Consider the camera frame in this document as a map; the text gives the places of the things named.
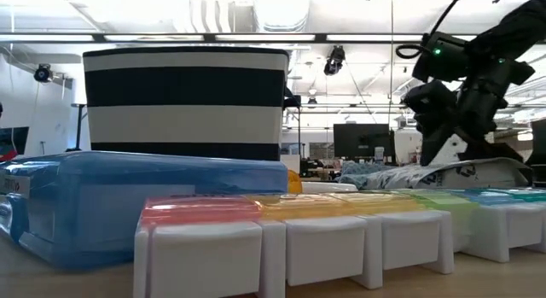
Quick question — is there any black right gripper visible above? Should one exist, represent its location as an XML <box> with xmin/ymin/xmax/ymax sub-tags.
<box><xmin>402</xmin><ymin>54</ymin><xmax>537</xmax><ymax>167</ymax></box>

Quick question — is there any patterned blue white cloth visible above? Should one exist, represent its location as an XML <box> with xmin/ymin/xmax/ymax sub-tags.
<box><xmin>366</xmin><ymin>156</ymin><xmax>535</xmax><ymax>190</ymax></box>

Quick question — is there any navy white striped fabric basket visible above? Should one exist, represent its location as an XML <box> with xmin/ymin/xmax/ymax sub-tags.
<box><xmin>82</xmin><ymin>45</ymin><xmax>292</xmax><ymax>162</ymax></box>

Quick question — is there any black computer monitor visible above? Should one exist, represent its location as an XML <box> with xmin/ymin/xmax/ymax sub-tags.
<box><xmin>333</xmin><ymin>123</ymin><xmax>396</xmax><ymax>165</ymax></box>
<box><xmin>0</xmin><ymin>126</ymin><xmax>31</xmax><ymax>161</ymax></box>
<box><xmin>530</xmin><ymin>118</ymin><xmax>546</xmax><ymax>184</ymax></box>

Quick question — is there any blue patterned fabric pouch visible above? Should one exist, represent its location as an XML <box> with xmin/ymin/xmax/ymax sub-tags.
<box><xmin>338</xmin><ymin>160</ymin><xmax>400</xmax><ymax>190</ymax></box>

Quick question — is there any white plastic tube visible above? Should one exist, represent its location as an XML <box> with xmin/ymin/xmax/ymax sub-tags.
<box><xmin>300</xmin><ymin>180</ymin><xmax>360</xmax><ymax>194</ymax></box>

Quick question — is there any rainbow weekly pill organizer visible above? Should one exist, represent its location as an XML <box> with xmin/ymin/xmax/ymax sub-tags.
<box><xmin>132</xmin><ymin>186</ymin><xmax>546</xmax><ymax>298</ymax></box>

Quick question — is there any labelled amber pill bottle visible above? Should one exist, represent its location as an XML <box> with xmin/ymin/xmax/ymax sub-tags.
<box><xmin>288</xmin><ymin>169</ymin><xmax>304</xmax><ymax>195</ymax></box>

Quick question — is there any black ceiling beam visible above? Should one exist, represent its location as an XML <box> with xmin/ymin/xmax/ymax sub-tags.
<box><xmin>0</xmin><ymin>32</ymin><xmax>479</xmax><ymax>45</ymax></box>

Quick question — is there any blue first aid kit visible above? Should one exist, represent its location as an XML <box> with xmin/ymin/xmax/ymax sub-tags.
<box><xmin>0</xmin><ymin>149</ymin><xmax>291</xmax><ymax>270</ymax></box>

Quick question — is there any black stand pole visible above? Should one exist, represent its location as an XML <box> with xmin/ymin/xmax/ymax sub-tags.
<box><xmin>75</xmin><ymin>102</ymin><xmax>87</xmax><ymax>152</ymax></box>

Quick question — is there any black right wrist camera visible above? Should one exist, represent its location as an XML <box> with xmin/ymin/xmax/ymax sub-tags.
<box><xmin>410</xmin><ymin>30</ymin><xmax>471</xmax><ymax>84</ymax></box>

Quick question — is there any black camera cable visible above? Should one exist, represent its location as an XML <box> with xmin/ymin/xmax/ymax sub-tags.
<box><xmin>395</xmin><ymin>0</ymin><xmax>471</xmax><ymax>61</ymax></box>

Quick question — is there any black ceiling-mounted camera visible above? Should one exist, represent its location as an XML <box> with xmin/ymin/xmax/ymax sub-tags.
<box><xmin>33</xmin><ymin>63</ymin><xmax>55</xmax><ymax>84</ymax></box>
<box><xmin>323</xmin><ymin>45</ymin><xmax>346</xmax><ymax>77</ymax></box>

